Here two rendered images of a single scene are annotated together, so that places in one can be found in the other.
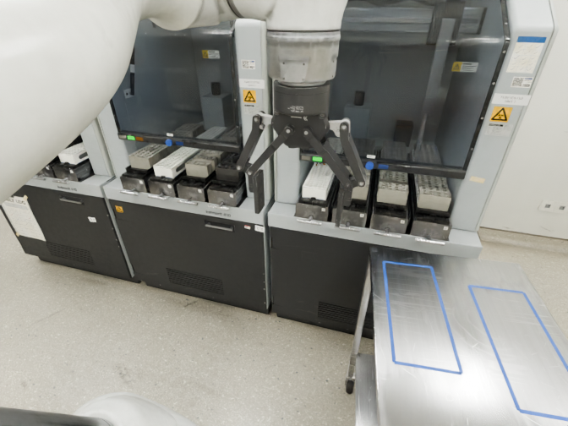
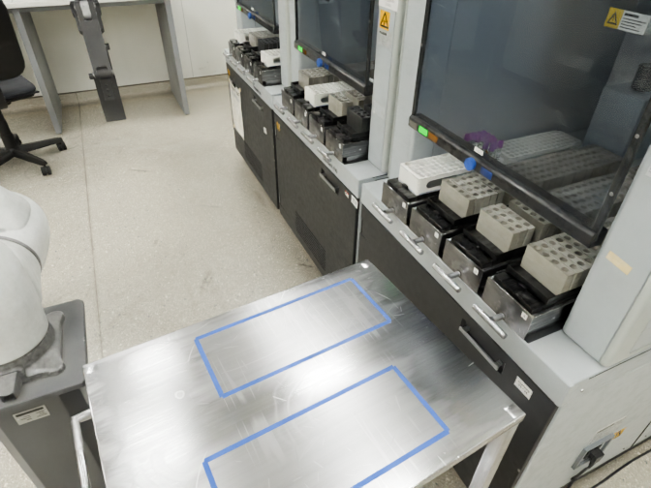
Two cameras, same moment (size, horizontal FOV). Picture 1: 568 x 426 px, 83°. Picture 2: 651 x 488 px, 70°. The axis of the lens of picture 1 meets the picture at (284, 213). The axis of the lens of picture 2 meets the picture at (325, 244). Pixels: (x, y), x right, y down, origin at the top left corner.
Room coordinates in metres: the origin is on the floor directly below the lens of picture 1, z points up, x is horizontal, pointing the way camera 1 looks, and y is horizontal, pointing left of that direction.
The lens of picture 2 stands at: (0.22, -0.83, 1.48)
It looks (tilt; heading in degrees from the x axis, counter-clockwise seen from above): 37 degrees down; 49
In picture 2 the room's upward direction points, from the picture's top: 1 degrees clockwise
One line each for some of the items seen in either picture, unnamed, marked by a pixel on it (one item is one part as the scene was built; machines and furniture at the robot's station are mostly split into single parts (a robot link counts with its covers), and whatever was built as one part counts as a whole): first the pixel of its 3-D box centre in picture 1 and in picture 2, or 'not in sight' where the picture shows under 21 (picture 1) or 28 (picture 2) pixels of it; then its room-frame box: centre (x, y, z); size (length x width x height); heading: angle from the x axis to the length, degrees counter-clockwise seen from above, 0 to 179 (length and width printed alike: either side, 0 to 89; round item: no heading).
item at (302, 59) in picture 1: (302, 57); not in sight; (0.45, -0.02, 1.43); 0.09 x 0.09 x 0.06
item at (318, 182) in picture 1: (320, 178); (450, 170); (1.29, -0.16, 0.83); 0.30 x 0.10 x 0.06; 164
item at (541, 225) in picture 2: (392, 185); (526, 222); (1.20, -0.45, 0.85); 0.12 x 0.02 x 0.06; 73
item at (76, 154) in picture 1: (89, 149); (293, 56); (1.64, 1.05, 0.83); 0.30 x 0.10 x 0.06; 164
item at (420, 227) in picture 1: (424, 189); (610, 265); (1.29, -0.64, 0.78); 0.73 x 0.14 x 0.09; 164
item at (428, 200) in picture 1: (433, 201); (545, 269); (1.07, -0.58, 0.85); 0.12 x 0.02 x 0.06; 73
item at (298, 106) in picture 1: (300, 115); not in sight; (0.45, -0.02, 1.36); 0.08 x 0.07 x 0.09; 74
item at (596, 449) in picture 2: not in sight; (595, 454); (1.20, -0.83, 0.29); 0.11 x 0.03 x 0.10; 164
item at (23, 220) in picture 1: (19, 216); (234, 108); (1.59, 1.57, 0.43); 0.27 x 0.02 x 0.36; 74
